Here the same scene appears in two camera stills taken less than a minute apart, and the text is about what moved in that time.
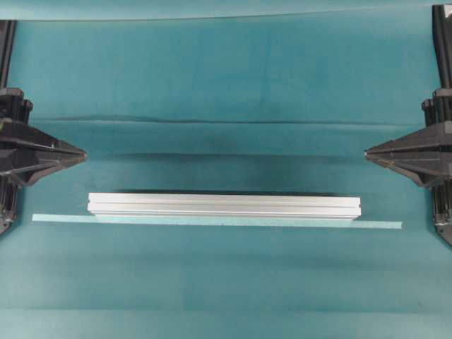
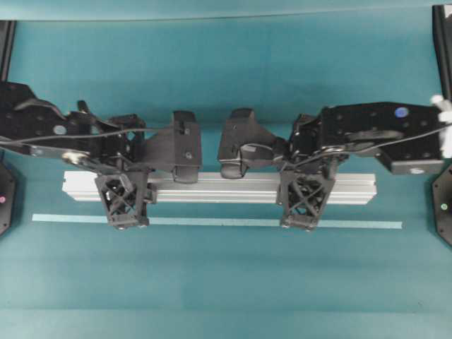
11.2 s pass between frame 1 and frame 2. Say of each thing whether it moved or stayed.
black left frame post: stayed
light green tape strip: stayed
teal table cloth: stayed
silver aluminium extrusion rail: moved
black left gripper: moved
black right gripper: moved
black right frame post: stayed
